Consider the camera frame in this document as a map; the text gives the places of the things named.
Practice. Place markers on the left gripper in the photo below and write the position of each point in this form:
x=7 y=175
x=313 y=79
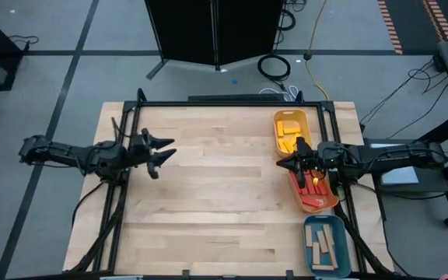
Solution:
x=140 y=153

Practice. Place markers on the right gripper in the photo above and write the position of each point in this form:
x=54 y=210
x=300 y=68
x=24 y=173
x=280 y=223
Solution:
x=317 y=159

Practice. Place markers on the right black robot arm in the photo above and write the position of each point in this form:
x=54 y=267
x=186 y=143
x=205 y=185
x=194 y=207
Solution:
x=395 y=155

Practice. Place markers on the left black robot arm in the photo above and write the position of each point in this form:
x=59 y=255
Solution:
x=60 y=151

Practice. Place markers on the yellow plastic bin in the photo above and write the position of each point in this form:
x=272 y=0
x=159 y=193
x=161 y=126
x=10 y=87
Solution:
x=306 y=124

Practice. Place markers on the orange plastic bin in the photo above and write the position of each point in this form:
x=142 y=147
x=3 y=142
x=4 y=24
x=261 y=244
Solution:
x=331 y=200

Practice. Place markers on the black power strip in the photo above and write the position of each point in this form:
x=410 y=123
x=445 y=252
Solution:
x=239 y=97

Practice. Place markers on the teal plastic bin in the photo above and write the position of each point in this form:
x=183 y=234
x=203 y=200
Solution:
x=342 y=237

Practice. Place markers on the white paper sheet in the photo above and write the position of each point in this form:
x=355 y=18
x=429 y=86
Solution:
x=399 y=176

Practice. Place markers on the black folding partition screen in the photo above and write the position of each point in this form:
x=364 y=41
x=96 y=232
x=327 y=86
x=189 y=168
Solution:
x=185 y=31

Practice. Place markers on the grey side cart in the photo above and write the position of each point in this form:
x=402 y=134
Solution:
x=426 y=186

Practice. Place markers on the pink round object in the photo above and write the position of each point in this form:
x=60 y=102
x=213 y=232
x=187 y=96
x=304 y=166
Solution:
x=447 y=277

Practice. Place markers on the black aluminium table frame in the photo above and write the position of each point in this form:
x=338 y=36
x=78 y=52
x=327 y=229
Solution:
x=309 y=103

